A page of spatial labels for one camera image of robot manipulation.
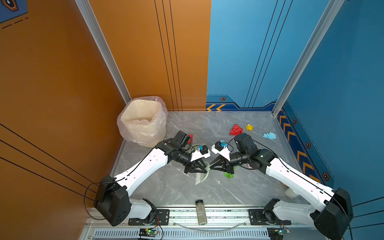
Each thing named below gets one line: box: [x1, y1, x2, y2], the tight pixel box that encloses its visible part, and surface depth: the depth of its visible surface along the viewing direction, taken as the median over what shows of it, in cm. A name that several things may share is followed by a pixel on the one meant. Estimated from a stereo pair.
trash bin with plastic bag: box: [117, 96, 168, 148], surface depth 87 cm
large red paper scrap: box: [229, 124, 244, 136], surface depth 108 cm
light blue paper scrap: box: [263, 132, 277, 140], surface depth 107 cm
